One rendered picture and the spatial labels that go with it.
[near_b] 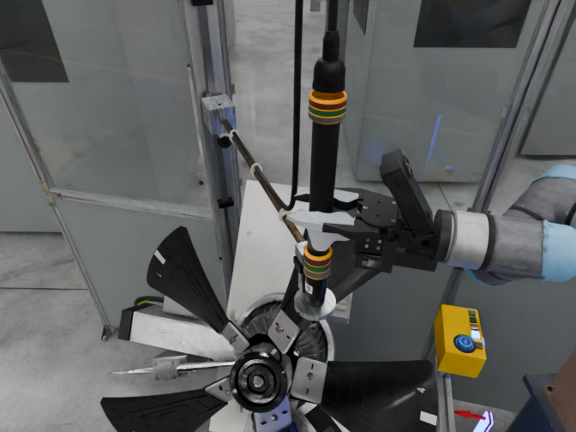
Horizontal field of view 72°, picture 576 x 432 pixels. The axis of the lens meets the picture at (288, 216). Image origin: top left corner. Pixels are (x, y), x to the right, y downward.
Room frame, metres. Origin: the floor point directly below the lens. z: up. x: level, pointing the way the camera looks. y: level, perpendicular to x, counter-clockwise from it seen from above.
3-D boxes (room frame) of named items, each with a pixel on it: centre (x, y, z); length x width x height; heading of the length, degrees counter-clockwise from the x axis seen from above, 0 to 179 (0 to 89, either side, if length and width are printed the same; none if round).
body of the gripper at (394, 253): (0.42, -0.15, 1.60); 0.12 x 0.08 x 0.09; 77
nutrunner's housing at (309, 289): (0.44, -0.05, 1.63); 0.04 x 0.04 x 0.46
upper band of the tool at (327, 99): (0.44, -0.05, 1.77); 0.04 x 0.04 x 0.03
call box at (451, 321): (0.65, -0.46, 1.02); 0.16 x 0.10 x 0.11; 167
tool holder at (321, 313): (0.45, -0.04, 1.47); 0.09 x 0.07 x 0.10; 22
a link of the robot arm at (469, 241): (0.40, -0.23, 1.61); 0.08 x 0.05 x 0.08; 167
